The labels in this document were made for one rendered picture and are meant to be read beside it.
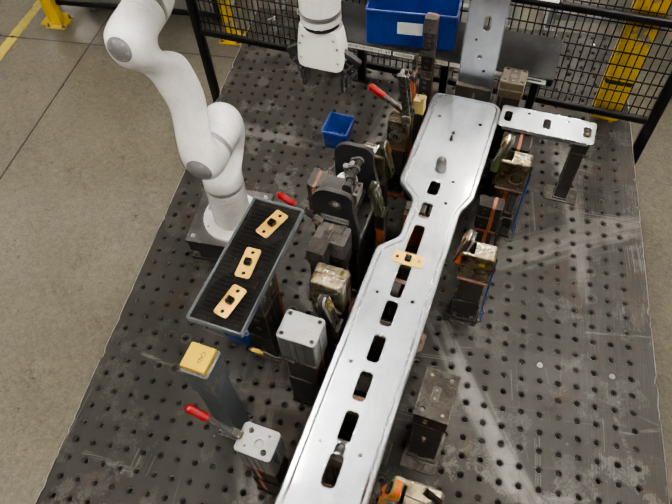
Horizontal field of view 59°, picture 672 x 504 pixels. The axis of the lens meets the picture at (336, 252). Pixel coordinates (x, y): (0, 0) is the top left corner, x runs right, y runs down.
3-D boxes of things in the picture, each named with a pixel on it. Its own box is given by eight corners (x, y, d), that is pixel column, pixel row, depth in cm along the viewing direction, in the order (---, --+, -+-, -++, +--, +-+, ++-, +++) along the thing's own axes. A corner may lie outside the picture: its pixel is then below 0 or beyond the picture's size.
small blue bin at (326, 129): (346, 154, 223) (345, 136, 216) (321, 148, 226) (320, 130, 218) (355, 134, 229) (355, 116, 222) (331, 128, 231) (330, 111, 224)
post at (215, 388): (243, 443, 164) (207, 381, 128) (218, 434, 166) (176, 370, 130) (254, 417, 168) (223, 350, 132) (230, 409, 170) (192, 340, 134)
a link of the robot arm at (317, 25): (290, 15, 118) (292, 29, 121) (332, 23, 116) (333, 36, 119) (306, -8, 122) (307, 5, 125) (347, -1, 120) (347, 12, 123)
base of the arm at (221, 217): (194, 233, 193) (181, 199, 177) (217, 188, 202) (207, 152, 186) (249, 248, 190) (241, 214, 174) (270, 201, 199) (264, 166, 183)
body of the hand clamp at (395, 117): (402, 198, 210) (408, 124, 181) (384, 193, 212) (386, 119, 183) (407, 186, 213) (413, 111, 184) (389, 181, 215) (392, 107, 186)
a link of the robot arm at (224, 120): (197, 193, 178) (179, 139, 157) (219, 147, 187) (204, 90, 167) (236, 201, 176) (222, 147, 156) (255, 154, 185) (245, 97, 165)
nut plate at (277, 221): (266, 238, 146) (265, 236, 145) (255, 231, 147) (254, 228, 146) (289, 216, 150) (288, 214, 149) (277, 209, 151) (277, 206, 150)
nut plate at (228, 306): (226, 319, 134) (225, 316, 133) (212, 312, 135) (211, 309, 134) (247, 291, 138) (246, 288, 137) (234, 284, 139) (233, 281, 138)
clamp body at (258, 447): (290, 508, 154) (271, 472, 125) (250, 492, 157) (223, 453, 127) (304, 472, 159) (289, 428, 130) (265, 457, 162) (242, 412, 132)
